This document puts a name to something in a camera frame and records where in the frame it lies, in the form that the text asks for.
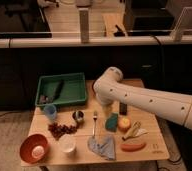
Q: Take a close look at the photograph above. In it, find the silver metal fork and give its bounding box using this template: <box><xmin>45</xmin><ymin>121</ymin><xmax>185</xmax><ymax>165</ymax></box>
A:
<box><xmin>93</xmin><ymin>111</ymin><xmax>98</xmax><ymax>137</ymax></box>

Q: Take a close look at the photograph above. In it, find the small metal cup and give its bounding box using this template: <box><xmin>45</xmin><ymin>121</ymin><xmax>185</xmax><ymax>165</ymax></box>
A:
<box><xmin>72</xmin><ymin>111</ymin><xmax>84</xmax><ymax>125</ymax></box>

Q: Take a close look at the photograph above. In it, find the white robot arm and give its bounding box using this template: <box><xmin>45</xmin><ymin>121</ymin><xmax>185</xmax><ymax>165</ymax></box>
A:
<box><xmin>93</xmin><ymin>67</ymin><xmax>192</xmax><ymax>130</ymax></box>

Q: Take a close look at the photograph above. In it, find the green plastic tray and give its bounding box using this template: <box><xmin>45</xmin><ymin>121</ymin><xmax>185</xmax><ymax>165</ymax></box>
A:
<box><xmin>35</xmin><ymin>73</ymin><xmax>87</xmax><ymax>108</ymax></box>

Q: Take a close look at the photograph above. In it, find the dark utensil in tray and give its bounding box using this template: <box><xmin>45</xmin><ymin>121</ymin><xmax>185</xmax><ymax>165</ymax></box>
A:
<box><xmin>54</xmin><ymin>80</ymin><xmax>64</xmax><ymax>99</ymax></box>

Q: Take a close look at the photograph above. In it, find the small grey object in tray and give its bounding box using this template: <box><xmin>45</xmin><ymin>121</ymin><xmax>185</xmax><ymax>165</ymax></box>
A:
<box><xmin>39</xmin><ymin>95</ymin><xmax>49</xmax><ymax>104</ymax></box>

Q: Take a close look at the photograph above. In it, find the black rectangular block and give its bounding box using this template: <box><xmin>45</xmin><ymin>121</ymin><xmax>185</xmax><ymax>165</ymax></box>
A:
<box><xmin>119</xmin><ymin>103</ymin><xmax>127</xmax><ymax>115</ymax></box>

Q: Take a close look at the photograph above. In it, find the green sponge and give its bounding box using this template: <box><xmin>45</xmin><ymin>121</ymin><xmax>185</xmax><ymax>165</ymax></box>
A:
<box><xmin>105</xmin><ymin>113</ymin><xmax>118</xmax><ymax>132</ymax></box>

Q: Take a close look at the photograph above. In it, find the orange peach fruit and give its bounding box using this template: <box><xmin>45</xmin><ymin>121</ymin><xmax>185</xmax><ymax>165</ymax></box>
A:
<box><xmin>118</xmin><ymin>117</ymin><xmax>131</xmax><ymax>132</ymax></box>

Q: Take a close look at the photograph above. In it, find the light blue plastic cup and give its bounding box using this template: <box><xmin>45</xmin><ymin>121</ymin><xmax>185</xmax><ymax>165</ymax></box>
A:
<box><xmin>43</xmin><ymin>105</ymin><xmax>57</xmax><ymax>122</ymax></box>

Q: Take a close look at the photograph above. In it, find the black object on far desk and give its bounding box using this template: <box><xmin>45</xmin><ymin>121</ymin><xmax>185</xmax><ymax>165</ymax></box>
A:
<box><xmin>114</xmin><ymin>25</ymin><xmax>125</xmax><ymax>37</ymax></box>

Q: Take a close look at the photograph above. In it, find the dark red grape bunch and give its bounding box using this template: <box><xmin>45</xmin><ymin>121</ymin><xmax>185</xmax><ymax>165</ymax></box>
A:
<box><xmin>48</xmin><ymin>123</ymin><xmax>77</xmax><ymax>140</ymax></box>

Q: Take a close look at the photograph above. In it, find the blue grey cloth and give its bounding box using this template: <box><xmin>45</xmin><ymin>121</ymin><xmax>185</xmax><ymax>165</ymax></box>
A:
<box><xmin>87</xmin><ymin>135</ymin><xmax>116</xmax><ymax>160</ymax></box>

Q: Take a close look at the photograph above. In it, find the banana peel toy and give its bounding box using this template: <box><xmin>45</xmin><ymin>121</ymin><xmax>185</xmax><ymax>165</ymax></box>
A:
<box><xmin>122</xmin><ymin>121</ymin><xmax>147</xmax><ymax>141</ymax></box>

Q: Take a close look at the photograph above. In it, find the white cup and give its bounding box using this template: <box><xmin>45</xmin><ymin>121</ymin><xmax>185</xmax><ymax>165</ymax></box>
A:
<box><xmin>59</xmin><ymin>134</ymin><xmax>76</xmax><ymax>154</ymax></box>

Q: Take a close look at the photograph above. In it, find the orange sausage toy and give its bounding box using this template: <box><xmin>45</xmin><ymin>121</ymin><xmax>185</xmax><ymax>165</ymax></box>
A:
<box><xmin>120</xmin><ymin>142</ymin><xmax>146</xmax><ymax>152</ymax></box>

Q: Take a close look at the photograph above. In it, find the red bowl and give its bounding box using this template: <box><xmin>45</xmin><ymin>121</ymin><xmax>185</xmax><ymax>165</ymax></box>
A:
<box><xmin>20</xmin><ymin>134</ymin><xmax>49</xmax><ymax>164</ymax></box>

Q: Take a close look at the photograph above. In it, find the white egg object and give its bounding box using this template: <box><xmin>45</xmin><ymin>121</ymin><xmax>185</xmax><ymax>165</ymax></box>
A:
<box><xmin>32</xmin><ymin>146</ymin><xmax>45</xmax><ymax>158</ymax></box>

